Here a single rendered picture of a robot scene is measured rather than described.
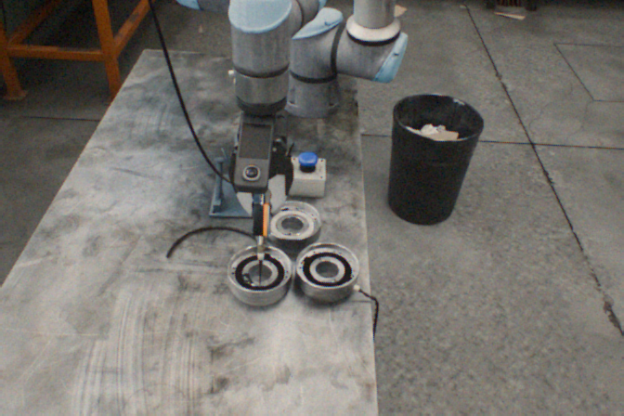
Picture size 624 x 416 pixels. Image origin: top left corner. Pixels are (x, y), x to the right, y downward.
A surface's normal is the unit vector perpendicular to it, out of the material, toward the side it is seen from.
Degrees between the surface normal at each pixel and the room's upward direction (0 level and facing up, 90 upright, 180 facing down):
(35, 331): 0
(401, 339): 0
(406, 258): 0
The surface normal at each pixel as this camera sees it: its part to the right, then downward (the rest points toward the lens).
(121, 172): 0.04, -0.79
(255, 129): 0.07, -0.40
